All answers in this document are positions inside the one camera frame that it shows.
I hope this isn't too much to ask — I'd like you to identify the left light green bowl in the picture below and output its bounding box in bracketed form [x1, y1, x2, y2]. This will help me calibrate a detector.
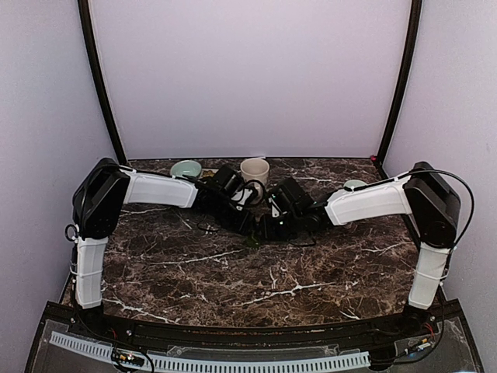
[170, 160, 203, 179]

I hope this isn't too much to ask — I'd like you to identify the right black frame post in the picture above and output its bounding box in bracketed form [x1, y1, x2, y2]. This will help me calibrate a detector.
[375, 0, 422, 168]

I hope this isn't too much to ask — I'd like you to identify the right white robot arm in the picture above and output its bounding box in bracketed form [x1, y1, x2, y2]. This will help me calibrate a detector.
[258, 162, 467, 337]

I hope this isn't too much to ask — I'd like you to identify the black front table rail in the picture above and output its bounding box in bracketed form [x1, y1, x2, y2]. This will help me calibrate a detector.
[74, 309, 441, 349]

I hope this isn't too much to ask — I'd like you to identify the light green bowl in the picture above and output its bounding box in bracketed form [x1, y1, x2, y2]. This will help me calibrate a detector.
[343, 180, 367, 190]
[170, 160, 203, 179]

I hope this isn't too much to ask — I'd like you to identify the cream coral pattern mug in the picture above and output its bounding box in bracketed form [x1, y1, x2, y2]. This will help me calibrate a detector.
[240, 158, 270, 186]

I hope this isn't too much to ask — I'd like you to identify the left black frame post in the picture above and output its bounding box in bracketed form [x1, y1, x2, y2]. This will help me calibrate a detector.
[77, 0, 127, 165]

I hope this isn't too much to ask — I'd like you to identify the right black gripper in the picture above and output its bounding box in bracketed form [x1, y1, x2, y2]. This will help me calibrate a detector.
[255, 210, 304, 242]

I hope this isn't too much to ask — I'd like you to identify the white slotted cable duct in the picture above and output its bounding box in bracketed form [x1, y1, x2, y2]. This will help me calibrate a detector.
[48, 331, 370, 372]

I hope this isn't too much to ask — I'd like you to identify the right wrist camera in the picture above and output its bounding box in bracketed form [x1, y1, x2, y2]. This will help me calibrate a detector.
[266, 197, 281, 218]

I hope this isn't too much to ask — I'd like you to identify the right light green bowl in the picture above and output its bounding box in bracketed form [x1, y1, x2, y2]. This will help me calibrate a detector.
[343, 180, 367, 190]

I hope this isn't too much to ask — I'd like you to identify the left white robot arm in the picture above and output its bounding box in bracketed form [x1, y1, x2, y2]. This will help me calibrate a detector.
[64, 158, 257, 339]

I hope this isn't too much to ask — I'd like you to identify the black frame post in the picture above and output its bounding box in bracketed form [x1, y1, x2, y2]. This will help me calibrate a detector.
[77, 0, 127, 165]
[375, 0, 422, 168]

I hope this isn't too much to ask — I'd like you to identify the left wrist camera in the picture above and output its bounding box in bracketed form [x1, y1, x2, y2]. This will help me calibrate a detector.
[231, 180, 265, 209]

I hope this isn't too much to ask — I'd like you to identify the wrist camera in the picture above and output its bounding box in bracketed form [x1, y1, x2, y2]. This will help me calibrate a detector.
[266, 197, 281, 218]
[231, 180, 265, 209]

